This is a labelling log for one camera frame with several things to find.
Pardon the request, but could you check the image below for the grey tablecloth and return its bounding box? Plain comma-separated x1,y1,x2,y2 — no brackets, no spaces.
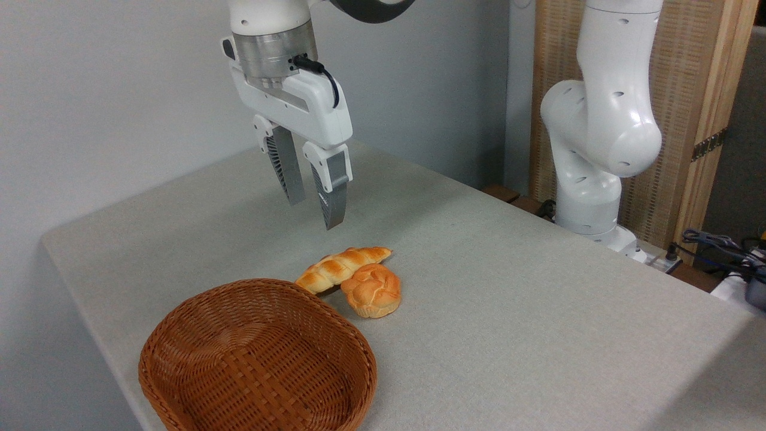
41,140,766,431

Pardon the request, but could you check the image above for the bundle of dark cables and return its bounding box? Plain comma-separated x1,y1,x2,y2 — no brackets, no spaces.
681,228,766,283

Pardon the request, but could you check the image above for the brown wicker basket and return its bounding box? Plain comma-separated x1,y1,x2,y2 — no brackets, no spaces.
138,278,378,431

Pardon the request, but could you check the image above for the brown wooden block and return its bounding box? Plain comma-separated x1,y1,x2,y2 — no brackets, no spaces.
482,184,521,204

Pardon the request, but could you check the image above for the long braided bread loaf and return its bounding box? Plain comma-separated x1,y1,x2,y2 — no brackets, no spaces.
294,246,393,295

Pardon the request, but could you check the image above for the dark grey container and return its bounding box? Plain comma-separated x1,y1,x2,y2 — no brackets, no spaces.
744,266,766,312

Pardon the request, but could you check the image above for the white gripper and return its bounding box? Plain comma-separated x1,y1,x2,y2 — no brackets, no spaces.
221,36,354,231

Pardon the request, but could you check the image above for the power strip with plugs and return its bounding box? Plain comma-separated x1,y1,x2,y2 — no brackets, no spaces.
645,242,683,274

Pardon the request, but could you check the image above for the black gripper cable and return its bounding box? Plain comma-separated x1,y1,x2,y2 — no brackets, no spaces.
292,55,341,109

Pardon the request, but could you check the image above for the brass hinge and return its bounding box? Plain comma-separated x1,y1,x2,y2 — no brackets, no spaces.
691,127,729,163

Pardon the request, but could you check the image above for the woven screen with wooden frame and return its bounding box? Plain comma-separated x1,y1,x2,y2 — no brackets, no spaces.
529,0,761,265

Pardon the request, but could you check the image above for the round knotted bread roll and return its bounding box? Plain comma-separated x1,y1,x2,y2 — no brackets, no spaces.
341,263,402,319

